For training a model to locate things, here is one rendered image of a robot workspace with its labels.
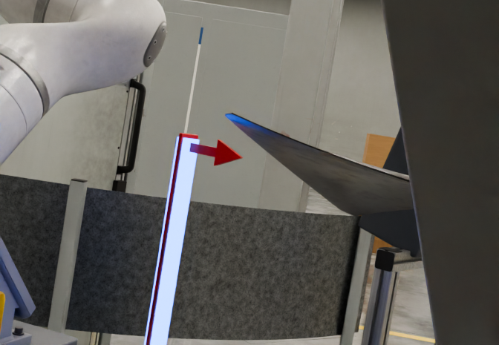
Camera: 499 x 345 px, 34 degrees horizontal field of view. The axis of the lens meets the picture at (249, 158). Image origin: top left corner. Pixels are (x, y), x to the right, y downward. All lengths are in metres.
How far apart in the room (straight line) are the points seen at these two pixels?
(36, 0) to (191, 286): 1.43
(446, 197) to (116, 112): 2.50
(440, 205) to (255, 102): 6.26
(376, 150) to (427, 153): 8.31
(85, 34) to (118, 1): 0.07
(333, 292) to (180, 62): 4.21
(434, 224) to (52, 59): 0.74
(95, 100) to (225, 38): 3.99
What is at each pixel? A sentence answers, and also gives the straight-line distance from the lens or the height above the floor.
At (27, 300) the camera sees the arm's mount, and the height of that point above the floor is 0.98.
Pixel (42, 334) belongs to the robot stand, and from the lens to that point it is 0.99.
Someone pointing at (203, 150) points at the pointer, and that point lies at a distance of 0.74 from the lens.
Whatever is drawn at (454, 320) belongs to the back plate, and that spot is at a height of 1.15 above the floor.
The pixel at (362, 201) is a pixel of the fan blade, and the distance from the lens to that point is 0.75.
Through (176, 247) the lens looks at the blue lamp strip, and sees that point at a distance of 0.76.
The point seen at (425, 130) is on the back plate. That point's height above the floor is 1.22.
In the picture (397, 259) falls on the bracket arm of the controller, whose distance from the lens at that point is 1.22.
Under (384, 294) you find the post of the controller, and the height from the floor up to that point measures 0.99.
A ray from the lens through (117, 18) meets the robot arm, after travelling 1.03.
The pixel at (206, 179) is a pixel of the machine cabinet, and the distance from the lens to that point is 6.61.
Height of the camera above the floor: 1.22
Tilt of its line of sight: 3 degrees down
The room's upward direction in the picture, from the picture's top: 9 degrees clockwise
